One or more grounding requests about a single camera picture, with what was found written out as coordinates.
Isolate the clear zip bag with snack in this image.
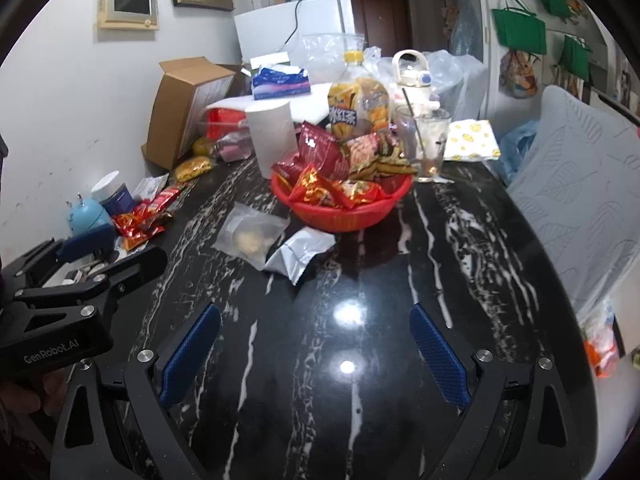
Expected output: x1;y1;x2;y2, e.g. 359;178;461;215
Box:
214;203;290;271

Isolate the silver foil pouch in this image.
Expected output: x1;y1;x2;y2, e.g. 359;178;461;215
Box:
265;226;336;285

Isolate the red orange candy packet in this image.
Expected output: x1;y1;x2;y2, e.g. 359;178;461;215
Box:
288;164;346;209

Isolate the gold red snack bag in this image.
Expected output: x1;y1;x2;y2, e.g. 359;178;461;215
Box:
342;131;416;180

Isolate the light blue round gadget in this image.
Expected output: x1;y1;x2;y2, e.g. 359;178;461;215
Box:
66;194;113;236

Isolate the red candy packets pile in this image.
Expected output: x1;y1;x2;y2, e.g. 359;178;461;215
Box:
112;184;184;252

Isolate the yellow snack bag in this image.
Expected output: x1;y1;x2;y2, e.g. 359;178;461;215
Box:
175;155;216;182

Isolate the red packaged box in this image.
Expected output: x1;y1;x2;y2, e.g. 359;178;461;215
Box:
205;107;246;141

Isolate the white paper towel roll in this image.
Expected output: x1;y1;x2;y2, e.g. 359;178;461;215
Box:
245;104;297;179

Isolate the red plastic basket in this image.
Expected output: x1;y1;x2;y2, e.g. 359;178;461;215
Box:
270;174;413;233

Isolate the brown cardboard box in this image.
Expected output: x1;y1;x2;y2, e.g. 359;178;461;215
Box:
141;56;240;170

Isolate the large red snack packet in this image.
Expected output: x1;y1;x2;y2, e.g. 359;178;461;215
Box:
298;122;349;181

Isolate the blue tissue pack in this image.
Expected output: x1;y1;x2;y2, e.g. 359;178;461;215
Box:
252;65;311;101

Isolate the white foam board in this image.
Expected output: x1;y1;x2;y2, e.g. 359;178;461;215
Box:
205;84;331;125

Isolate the grey leaf pattern chair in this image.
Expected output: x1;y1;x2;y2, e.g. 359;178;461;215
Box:
508;86;639;312

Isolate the yellow smiley paper bag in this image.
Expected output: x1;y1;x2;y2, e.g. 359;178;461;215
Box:
444;119;501;162

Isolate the clear drinking glass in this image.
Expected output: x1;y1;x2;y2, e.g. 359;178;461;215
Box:
393;105;451;182

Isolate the iced tea bottle yellow cap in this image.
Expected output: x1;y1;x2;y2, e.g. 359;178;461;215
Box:
328;50;390;142

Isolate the white refrigerator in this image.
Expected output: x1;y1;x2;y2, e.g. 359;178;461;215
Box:
234;0;356;62

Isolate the white cartoon water bottle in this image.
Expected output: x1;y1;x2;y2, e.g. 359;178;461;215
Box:
390;49;440;115

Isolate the green tote bag lower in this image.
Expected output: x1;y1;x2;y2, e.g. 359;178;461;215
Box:
559;35;591;81

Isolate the wall intercom panel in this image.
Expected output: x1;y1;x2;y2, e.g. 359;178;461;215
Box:
98;0;160;30

